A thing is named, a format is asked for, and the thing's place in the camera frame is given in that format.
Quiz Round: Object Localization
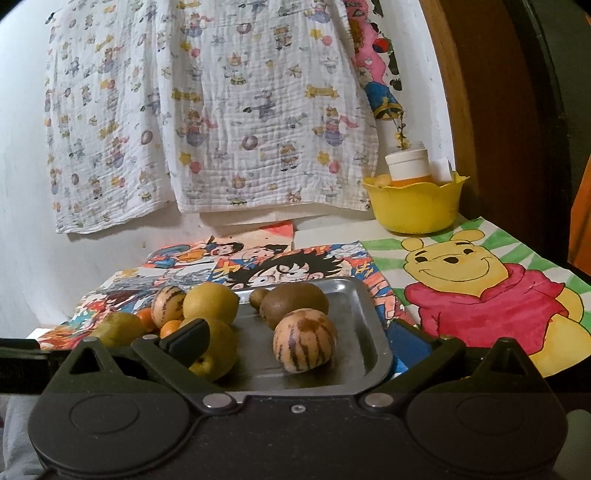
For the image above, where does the small orange mandarin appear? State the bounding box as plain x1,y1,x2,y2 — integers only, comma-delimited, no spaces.
135,308,158,333
159,320,182,339

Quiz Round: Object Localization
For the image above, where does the striped pepino melon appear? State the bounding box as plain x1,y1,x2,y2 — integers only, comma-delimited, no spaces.
151,286,186,329
273,308,339,374

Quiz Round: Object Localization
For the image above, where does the small brown round fruit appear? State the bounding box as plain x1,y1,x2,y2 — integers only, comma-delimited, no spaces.
249,288,270,310

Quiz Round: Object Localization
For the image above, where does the yellow quince fruit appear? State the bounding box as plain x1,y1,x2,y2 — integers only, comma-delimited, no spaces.
189,318,238,382

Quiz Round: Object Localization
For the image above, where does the metal tray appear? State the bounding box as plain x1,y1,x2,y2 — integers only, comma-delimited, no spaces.
215,277,393,402

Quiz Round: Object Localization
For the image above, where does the large yellow fruit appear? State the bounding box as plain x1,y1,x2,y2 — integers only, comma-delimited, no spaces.
182,282,239,325

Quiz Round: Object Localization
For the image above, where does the yellow pear fruit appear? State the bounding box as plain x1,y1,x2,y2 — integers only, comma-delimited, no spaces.
90,312,147,349

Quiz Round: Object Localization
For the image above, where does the large brown kiwi fruit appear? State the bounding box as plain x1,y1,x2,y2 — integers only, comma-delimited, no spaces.
259,282,329,330

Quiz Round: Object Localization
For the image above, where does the cartoon anime poster mat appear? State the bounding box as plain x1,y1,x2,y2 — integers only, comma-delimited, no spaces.
37,226,415,350

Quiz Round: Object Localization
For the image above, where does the Winnie the Pooh drawing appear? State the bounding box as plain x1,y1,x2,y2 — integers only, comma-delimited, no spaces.
363,218,590,377

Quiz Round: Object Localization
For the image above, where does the yellow plastic bowl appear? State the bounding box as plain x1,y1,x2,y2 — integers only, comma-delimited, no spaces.
362,172,470,235

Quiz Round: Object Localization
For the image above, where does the fruit inside yellow bowl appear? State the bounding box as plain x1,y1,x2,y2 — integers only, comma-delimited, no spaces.
374,173,392,188

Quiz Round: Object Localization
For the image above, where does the white orange jar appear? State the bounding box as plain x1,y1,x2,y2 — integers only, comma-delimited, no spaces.
385,142,433,187

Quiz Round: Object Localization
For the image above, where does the white patterned cloth left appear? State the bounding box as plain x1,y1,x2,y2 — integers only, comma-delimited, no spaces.
44,1,174,235

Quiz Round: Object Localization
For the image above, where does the white patterned cloth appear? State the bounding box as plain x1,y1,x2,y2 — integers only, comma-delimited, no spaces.
157,1,379,214
44,1,174,235

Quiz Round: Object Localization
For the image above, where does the orange cloth garment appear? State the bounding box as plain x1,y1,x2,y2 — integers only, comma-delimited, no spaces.
568,158,591,274

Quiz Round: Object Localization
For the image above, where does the white patterned cloth right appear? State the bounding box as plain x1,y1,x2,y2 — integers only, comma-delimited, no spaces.
157,1,379,214

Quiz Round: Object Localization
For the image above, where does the colourful hanging cartoon drawing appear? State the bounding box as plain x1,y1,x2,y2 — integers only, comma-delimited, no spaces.
345,0,404,120

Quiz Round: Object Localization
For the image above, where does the dark wooden door frame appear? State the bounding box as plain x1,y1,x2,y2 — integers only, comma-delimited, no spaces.
421,1,572,264

